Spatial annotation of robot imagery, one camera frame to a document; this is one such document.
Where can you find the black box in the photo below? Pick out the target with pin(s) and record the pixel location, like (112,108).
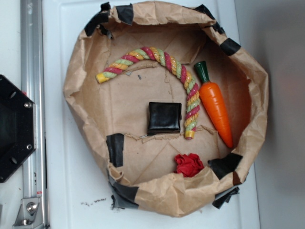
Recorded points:
(164,118)

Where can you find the brown paper bag bin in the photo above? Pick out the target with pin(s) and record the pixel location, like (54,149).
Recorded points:
(113,116)

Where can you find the orange toy carrot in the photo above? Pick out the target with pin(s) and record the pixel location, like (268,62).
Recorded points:
(213,101)

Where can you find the red crumpled cloth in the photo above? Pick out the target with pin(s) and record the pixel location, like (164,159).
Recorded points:
(188,165)

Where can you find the multicolour twisted rope toy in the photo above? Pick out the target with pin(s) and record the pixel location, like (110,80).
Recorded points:
(174,67)

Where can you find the aluminium frame rail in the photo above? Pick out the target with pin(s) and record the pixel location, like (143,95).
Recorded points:
(32,82)

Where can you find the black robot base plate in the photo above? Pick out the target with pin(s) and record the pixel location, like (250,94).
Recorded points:
(16,128)

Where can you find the metal corner bracket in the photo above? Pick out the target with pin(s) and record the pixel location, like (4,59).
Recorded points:
(29,215)

